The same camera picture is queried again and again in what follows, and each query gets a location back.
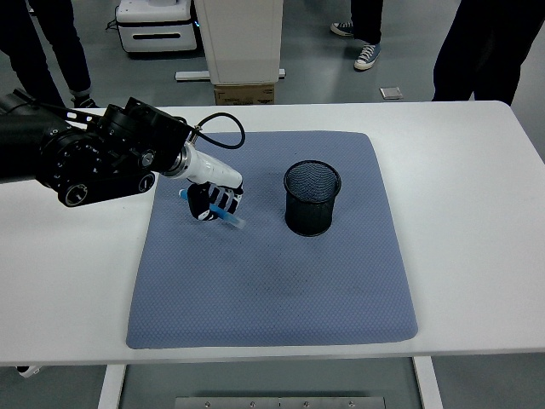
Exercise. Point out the black mesh pen holder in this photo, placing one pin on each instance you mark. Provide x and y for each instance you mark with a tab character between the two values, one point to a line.
311	217

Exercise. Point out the brown cardboard box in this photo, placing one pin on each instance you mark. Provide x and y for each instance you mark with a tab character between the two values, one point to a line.
242	94

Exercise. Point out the white black mobile robot base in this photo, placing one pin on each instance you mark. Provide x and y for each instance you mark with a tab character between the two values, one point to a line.
157	25

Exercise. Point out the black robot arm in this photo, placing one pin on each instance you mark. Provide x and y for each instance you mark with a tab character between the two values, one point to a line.
85	153

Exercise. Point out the white machine pedestal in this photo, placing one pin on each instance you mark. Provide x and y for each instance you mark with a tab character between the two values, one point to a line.
242	42

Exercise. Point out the person with blue sneakers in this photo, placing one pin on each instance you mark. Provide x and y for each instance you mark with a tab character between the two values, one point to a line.
366	21

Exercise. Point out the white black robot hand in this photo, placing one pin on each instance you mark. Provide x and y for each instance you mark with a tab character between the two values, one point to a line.
213	170

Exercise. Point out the grey metal floor plate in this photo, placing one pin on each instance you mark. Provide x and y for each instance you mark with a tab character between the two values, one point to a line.
391	93

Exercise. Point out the small white black object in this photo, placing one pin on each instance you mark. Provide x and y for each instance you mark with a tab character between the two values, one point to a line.
29	370

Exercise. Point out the blue marker with clear cap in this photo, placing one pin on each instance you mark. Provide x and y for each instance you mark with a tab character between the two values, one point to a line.
232	219

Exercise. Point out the white floor bar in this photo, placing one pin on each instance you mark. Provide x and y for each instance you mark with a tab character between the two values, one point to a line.
191	75

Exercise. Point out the white table leg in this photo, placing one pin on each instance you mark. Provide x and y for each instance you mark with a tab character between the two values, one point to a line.
428	383
111	387

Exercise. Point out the blue-grey textured mat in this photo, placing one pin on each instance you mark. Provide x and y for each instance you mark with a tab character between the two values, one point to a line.
255	289

